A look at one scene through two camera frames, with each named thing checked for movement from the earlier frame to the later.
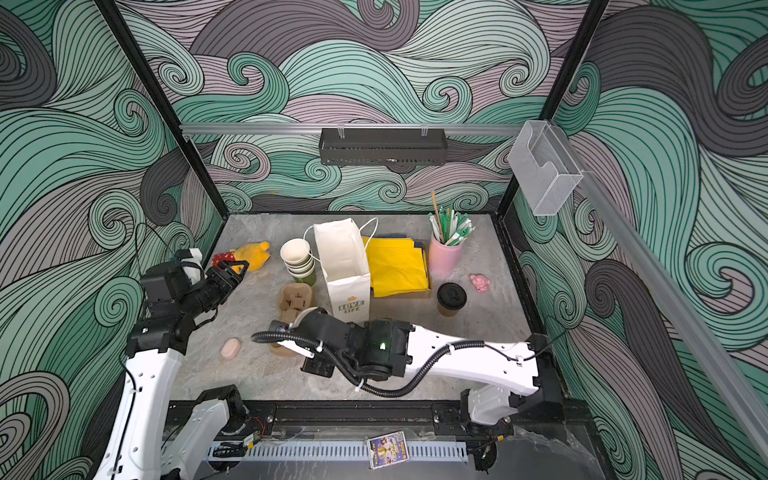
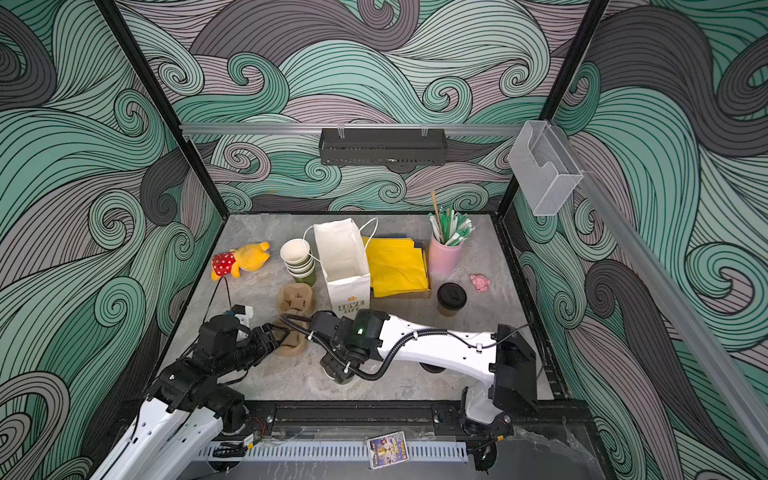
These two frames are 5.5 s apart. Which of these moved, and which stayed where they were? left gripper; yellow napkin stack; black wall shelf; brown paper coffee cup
Moved: left gripper
Stayed: black wall shelf; yellow napkin stack; brown paper coffee cup
